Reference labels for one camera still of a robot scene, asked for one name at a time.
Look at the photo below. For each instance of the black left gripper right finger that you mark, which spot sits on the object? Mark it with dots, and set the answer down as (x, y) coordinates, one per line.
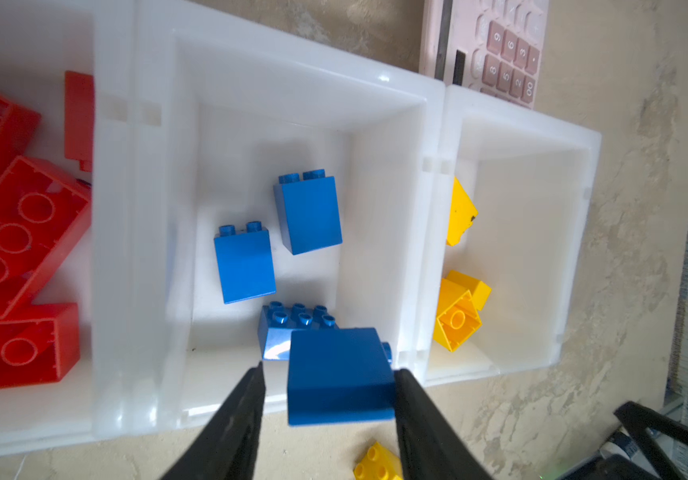
(429, 448)

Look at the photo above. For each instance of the light blue lego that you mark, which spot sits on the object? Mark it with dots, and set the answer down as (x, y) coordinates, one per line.
(339, 376)

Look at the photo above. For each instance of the red long lego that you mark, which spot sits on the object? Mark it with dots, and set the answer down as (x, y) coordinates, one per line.
(39, 344)

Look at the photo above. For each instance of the blue lego top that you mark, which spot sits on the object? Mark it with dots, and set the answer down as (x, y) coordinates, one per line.
(245, 262)

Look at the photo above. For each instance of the blue lego with studs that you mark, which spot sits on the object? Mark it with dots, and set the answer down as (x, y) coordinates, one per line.
(278, 321)

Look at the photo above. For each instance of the red long lego diagonal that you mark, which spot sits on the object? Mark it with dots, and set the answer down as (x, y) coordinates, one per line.
(44, 212)

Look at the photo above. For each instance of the yellow square lego brick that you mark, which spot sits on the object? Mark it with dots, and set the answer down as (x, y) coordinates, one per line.
(457, 319)

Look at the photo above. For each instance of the pink calculator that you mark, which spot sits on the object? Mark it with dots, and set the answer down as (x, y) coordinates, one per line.
(490, 46)

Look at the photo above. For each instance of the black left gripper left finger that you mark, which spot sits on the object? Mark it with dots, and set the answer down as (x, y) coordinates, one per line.
(227, 447)

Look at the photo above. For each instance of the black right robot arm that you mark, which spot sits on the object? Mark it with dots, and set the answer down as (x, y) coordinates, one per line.
(633, 450)

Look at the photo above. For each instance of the yellow lego cluster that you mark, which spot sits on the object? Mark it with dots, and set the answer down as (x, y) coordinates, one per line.
(378, 463)
(462, 214)

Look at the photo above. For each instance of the narrow red lego brick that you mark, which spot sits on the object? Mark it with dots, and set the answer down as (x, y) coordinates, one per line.
(79, 119)

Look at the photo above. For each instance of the yellow studded lego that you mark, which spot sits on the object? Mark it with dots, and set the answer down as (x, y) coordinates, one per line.
(479, 290)

